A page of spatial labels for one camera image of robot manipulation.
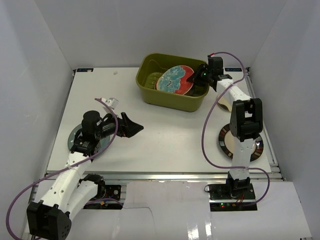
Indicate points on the green plastic bin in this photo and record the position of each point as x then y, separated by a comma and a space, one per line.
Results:
153, 67

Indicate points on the right blue table label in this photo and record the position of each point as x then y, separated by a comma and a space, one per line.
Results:
232, 69

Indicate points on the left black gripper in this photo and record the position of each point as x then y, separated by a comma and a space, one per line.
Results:
122, 125

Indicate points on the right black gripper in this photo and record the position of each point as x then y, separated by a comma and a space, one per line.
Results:
194, 78

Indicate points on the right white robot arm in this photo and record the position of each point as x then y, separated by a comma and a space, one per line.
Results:
246, 120

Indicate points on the left blue table label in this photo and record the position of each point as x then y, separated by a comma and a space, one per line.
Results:
85, 70

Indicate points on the teal plain plate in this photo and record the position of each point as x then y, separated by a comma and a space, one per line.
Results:
72, 140

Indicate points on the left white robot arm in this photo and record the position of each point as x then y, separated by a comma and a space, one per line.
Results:
51, 217

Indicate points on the blue table label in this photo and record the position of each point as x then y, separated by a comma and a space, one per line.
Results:
232, 69
85, 70

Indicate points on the dark rim cream plate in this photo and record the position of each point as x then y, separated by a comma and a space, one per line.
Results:
226, 144

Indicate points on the aluminium table frame rail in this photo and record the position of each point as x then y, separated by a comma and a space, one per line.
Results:
162, 176

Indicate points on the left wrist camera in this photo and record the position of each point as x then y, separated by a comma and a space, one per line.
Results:
110, 102

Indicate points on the red and teal floral plate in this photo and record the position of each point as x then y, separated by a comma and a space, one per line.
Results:
175, 80

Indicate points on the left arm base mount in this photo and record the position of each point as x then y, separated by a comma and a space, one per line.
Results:
111, 192

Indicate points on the small cream plate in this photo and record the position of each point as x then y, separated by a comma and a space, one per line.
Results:
224, 104

